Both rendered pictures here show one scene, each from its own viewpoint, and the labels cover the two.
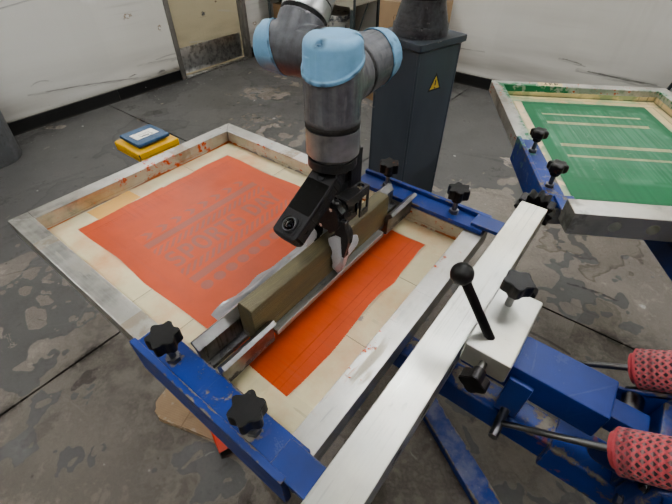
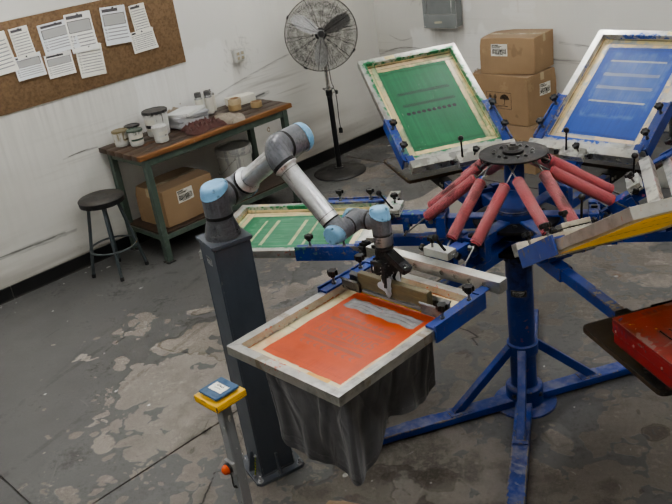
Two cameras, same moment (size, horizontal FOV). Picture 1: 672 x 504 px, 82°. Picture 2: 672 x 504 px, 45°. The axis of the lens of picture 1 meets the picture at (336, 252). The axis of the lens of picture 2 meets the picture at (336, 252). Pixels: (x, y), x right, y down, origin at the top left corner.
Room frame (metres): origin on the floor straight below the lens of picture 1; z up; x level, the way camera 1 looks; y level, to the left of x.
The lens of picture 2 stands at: (0.18, 2.77, 2.45)
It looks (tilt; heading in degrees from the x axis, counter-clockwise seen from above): 24 degrees down; 280
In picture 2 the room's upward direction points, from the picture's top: 9 degrees counter-clockwise
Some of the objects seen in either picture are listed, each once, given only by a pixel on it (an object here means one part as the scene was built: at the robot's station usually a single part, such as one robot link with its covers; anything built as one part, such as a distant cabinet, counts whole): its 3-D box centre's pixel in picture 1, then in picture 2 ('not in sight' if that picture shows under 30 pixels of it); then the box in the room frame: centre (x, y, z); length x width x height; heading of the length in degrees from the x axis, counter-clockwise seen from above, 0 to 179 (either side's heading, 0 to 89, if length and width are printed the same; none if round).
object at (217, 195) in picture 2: not in sight; (216, 197); (1.19, -0.24, 1.37); 0.13 x 0.12 x 0.14; 61
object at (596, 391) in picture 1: (533, 370); (449, 255); (0.27, -0.26, 1.02); 0.17 x 0.06 x 0.05; 52
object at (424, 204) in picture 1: (417, 208); (348, 280); (0.69, -0.18, 0.97); 0.30 x 0.05 x 0.07; 52
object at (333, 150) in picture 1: (330, 140); (382, 240); (0.50, 0.01, 1.23); 0.08 x 0.08 x 0.05
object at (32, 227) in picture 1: (247, 230); (357, 324); (0.62, 0.18, 0.97); 0.79 x 0.58 x 0.04; 52
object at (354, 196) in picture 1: (335, 187); (384, 259); (0.51, 0.00, 1.15); 0.09 x 0.08 x 0.12; 142
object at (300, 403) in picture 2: not in sight; (310, 416); (0.79, 0.41, 0.74); 0.45 x 0.03 x 0.43; 142
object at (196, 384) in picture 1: (215, 401); (456, 315); (0.25, 0.16, 0.97); 0.30 x 0.05 x 0.07; 52
